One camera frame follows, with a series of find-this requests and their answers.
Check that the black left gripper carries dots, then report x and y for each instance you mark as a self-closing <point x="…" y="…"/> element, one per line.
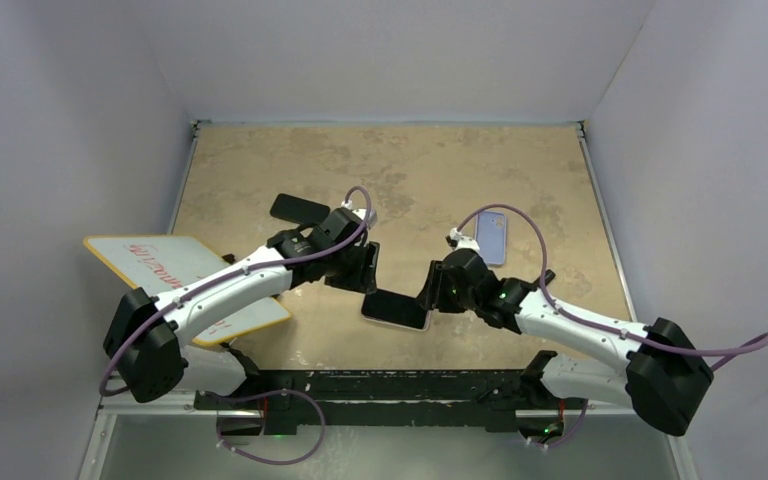
<point x="363" y="278"/>

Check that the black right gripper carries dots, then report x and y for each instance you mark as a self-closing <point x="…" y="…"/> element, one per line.
<point x="433" y="295"/>

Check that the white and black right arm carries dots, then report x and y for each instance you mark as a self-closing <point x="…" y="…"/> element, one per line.
<point x="652" y="369"/>

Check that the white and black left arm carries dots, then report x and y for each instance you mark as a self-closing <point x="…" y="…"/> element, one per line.
<point x="149" y="339"/>

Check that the lavender phone case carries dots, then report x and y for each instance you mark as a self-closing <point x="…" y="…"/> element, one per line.
<point x="490" y="234"/>

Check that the black phone on table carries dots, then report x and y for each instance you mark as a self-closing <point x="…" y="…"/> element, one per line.
<point x="298" y="210"/>

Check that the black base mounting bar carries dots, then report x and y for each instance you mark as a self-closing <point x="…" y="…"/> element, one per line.
<point x="498" y="401"/>

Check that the white board with yellow edge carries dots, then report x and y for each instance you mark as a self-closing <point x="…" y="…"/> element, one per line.
<point x="159" y="263"/>

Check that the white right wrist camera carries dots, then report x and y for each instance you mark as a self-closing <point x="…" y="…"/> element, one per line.
<point x="458" y="240"/>

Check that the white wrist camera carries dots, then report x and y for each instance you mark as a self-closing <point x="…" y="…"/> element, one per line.
<point x="368" y="216"/>
<point x="458" y="240"/>

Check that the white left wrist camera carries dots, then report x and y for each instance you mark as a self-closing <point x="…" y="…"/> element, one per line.
<point x="368" y="216"/>

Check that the aluminium frame rail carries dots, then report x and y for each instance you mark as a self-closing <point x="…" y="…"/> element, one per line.
<point x="183" y="403"/>

